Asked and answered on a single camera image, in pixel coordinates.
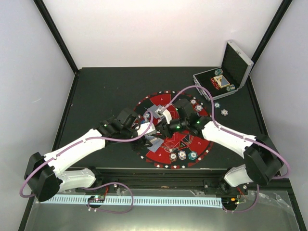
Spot blue playing card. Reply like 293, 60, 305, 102
147, 140, 164, 153
147, 104, 161, 118

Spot clear round dealer button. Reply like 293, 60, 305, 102
164, 141, 176, 153

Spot black triangular marker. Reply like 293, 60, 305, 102
178, 141, 189, 150

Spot grey white chip stack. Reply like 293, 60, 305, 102
221, 109, 228, 116

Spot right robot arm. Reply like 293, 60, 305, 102
155, 99, 283, 194

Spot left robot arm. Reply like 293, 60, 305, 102
19, 109, 155, 202

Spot round red black poker mat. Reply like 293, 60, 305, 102
133, 90, 213, 169

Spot red dice in case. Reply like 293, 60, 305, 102
210, 78, 220, 90

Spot pyramid card box in case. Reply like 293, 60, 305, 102
214, 75, 230, 88

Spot green chip stack case front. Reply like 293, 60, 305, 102
226, 84, 236, 92

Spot green chip stack in case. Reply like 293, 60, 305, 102
214, 68, 223, 76

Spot aluminium poker case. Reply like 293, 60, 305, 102
193, 40, 254, 100

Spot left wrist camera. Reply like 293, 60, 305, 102
137, 122, 156, 136

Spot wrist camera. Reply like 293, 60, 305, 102
137, 122, 156, 136
155, 105, 172, 124

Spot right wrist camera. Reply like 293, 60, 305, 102
155, 105, 172, 124

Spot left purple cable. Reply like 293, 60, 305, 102
19, 112, 154, 213

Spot purple cable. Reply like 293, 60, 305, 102
19, 112, 154, 213
161, 85, 291, 213

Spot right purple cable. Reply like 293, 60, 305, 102
161, 85, 291, 213

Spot white slotted cable duct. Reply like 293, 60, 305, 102
44, 194, 222, 208

